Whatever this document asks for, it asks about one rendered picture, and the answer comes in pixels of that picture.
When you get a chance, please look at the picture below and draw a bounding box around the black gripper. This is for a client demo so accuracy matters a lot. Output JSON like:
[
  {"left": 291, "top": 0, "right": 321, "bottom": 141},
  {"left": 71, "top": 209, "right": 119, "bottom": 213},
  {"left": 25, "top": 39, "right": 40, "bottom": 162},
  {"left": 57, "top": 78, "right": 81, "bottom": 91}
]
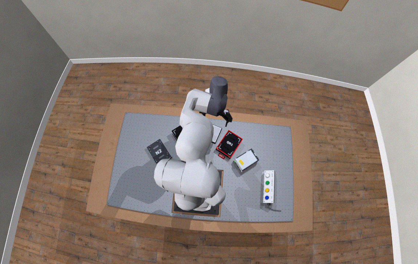
[{"left": 199, "top": 109, "right": 232, "bottom": 127}]

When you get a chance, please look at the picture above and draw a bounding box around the white button panel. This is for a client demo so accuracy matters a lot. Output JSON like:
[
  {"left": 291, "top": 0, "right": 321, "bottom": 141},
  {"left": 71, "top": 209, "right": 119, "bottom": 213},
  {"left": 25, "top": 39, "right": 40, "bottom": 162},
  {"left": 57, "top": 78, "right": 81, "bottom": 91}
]
[{"left": 261, "top": 170, "right": 281, "bottom": 211}]

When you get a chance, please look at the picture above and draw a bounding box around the black rectangular nest with red border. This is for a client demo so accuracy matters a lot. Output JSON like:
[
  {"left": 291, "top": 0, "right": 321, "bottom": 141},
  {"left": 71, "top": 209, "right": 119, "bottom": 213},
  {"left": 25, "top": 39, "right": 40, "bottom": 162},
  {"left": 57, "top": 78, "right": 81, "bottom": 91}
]
[{"left": 216, "top": 130, "right": 243, "bottom": 159}]

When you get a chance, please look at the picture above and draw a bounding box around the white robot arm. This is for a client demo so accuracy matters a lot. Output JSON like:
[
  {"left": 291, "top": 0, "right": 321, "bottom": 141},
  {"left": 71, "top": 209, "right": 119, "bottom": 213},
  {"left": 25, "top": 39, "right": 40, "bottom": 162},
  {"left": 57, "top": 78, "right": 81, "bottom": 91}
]
[{"left": 154, "top": 76, "right": 228, "bottom": 211}]

